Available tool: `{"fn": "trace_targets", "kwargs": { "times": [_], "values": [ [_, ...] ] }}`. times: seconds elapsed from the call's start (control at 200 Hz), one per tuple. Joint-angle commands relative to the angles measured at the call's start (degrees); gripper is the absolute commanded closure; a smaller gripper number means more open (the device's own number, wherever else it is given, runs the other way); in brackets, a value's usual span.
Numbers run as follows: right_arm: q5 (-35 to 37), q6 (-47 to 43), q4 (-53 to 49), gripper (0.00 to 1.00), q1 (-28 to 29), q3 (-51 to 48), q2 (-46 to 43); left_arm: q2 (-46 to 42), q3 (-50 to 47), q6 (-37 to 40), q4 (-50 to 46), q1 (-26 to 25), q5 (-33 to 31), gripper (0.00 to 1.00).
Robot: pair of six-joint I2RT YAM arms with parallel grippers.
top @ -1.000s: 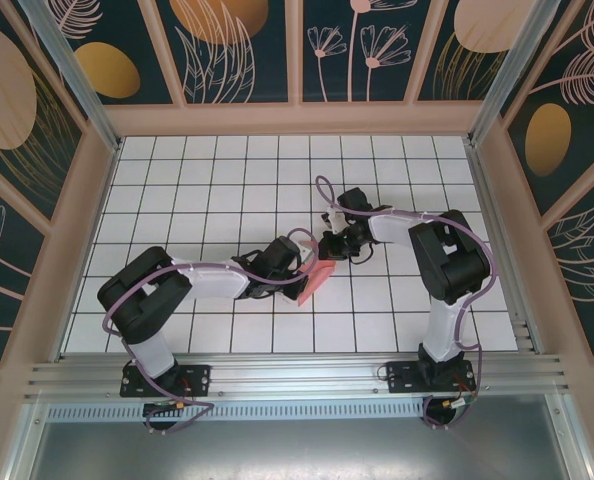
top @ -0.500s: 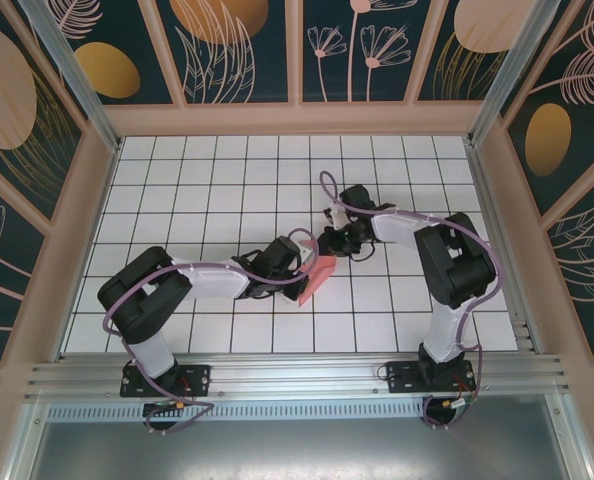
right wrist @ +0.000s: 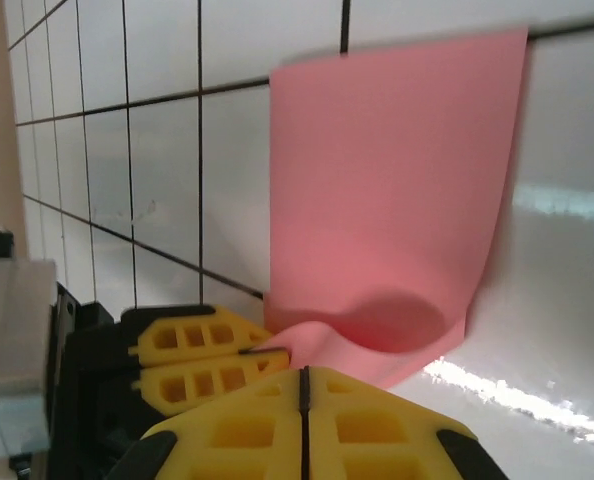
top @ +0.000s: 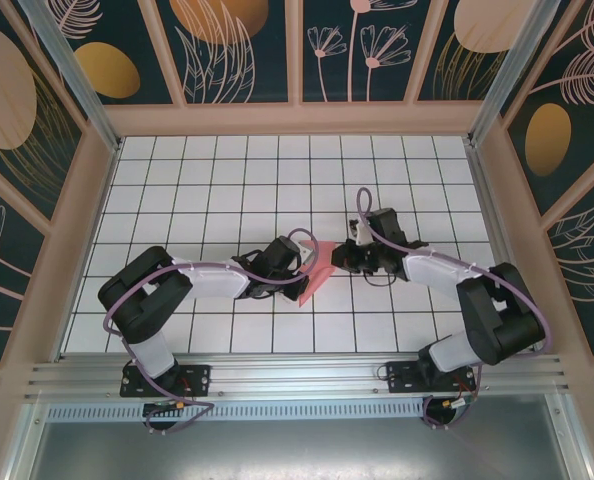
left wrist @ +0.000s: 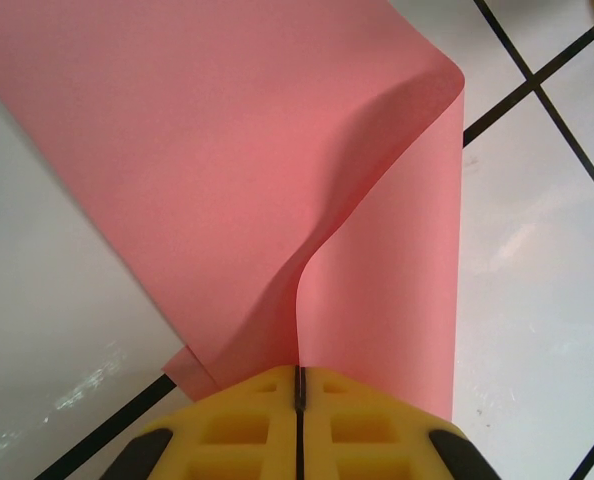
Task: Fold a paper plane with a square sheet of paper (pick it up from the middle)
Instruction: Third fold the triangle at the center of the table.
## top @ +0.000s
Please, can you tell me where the aluminium table side rail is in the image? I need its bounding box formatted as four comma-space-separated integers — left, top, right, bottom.
464, 142, 536, 354

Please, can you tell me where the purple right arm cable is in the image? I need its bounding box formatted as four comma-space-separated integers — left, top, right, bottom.
355, 187, 554, 431

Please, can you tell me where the long aluminium mounting rail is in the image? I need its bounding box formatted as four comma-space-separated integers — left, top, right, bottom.
24, 352, 573, 401

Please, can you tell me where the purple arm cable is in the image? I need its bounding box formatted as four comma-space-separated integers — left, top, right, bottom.
355, 187, 554, 431
104, 227, 318, 437

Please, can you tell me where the aluminium corner post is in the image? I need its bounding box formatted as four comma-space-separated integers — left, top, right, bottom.
16, 0, 123, 154
466, 0, 563, 147

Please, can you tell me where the slotted grey cable duct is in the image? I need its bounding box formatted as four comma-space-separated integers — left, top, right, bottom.
46, 403, 428, 424

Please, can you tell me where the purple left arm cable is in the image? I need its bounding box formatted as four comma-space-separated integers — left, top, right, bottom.
104, 227, 318, 437

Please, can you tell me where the pink cloth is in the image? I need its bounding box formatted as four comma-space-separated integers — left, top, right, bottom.
296, 240, 337, 306

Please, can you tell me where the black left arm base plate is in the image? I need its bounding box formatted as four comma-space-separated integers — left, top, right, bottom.
120, 363, 213, 399

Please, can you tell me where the arm controller board with wires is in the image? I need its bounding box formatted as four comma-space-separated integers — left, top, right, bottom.
142, 399, 201, 435
423, 394, 478, 430

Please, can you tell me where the grey metal sheet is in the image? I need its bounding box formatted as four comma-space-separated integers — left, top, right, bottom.
6, 394, 594, 480

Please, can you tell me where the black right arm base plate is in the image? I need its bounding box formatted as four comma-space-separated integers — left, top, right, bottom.
385, 359, 477, 396

